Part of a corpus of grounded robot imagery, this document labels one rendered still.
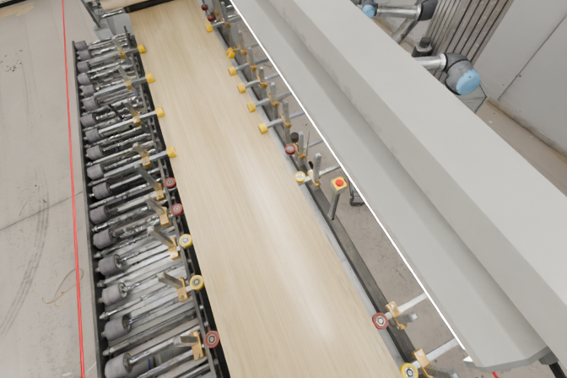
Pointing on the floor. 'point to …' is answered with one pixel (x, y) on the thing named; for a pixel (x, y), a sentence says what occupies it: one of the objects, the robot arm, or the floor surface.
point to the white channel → (434, 143)
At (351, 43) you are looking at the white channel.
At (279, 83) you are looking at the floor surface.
